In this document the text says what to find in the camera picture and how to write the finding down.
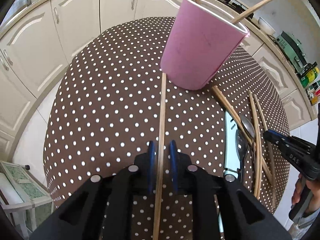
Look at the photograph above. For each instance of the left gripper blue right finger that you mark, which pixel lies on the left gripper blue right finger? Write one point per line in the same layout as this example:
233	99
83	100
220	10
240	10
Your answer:
173	164

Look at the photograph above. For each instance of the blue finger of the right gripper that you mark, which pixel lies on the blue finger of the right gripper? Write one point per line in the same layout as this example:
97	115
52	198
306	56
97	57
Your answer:
280	140

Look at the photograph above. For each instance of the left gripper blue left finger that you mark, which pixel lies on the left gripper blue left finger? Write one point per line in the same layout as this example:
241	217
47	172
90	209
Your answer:
151	174

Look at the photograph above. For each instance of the grey sleeve right forearm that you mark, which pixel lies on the grey sleeve right forearm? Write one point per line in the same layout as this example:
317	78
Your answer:
299	229

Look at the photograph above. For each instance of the person's right hand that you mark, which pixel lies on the person's right hand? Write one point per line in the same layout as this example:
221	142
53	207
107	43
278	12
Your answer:
314	188

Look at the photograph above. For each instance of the steel spoon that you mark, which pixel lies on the steel spoon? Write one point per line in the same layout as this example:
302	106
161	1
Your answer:
248	127

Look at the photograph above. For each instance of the brown polka dot tablecloth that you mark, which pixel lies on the brown polka dot tablecloth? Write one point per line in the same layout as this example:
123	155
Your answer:
107	107

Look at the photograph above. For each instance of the green yellow bottle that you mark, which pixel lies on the green yellow bottle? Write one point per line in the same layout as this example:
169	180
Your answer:
310	76

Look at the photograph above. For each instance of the green electric cooker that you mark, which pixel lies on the green electric cooker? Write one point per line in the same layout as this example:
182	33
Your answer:
292	49

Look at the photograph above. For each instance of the white bowl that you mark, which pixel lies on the white bowl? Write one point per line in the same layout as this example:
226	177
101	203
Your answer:
266	27

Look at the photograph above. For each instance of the pink utensil cup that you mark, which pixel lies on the pink utensil cup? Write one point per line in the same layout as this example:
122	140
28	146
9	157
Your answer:
202	38

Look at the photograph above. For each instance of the green glass side table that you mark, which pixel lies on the green glass side table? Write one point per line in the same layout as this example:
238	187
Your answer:
25	202

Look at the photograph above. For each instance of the lower cream cabinets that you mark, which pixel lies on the lower cream cabinets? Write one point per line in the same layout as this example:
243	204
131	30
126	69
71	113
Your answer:
39	46

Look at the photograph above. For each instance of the black handled spoon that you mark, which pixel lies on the black handled spoon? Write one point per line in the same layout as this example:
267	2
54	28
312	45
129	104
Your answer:
242	148

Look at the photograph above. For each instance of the light blue handled peeler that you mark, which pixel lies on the light blue handled peeler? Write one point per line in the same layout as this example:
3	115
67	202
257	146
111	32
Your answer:
232	160

